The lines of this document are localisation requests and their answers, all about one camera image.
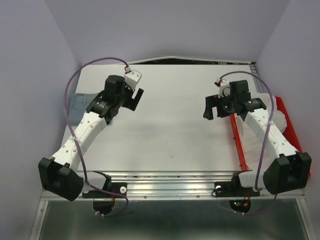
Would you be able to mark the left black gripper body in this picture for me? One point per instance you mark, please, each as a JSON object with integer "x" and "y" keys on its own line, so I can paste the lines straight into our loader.
{"x": 125, "y": 99}

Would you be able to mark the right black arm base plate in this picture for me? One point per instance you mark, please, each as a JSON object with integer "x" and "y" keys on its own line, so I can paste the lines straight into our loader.
{"x": 226, "y": 189}

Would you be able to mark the red plastic tray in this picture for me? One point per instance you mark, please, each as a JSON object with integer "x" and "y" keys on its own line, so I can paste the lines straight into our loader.
{"x": 289, "y": 134}

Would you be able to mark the aluminium extrusion frame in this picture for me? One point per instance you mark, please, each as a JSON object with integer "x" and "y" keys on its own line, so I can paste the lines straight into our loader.
{"x": 166, "y": 151}

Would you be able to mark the light blue denim skirt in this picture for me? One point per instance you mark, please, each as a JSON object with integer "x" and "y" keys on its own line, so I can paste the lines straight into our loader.
{"x": 78, "y": 106}

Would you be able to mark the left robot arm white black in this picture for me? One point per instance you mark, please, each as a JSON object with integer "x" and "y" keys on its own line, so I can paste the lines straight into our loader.
{"x": 58, "y": 174}

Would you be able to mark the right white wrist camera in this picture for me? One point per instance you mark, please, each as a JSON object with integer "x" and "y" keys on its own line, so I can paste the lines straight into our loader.
{"x": 223, "y": 87}

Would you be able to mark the white skirt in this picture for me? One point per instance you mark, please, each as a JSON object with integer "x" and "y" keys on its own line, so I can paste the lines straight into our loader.
{"x": 251, "y": 145}

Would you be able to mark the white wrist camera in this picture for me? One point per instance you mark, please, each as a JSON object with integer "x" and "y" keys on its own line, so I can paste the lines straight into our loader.
{"x": 132, "y": 77}
{"x": 223, "y": 87}

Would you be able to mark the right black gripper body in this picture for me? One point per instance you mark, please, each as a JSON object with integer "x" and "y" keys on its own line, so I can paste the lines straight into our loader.
{"x": 225, "y": 106}

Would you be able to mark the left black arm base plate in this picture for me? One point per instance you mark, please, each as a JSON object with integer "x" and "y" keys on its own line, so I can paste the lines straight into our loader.
{"x": 118, "y": 188}

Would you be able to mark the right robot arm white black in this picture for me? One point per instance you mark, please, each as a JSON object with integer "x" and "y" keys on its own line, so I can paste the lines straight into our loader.
{"x": 286, "y": 169}

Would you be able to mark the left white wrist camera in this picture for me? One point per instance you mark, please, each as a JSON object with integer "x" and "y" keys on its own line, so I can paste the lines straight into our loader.
{"x": 132, "y": 77}

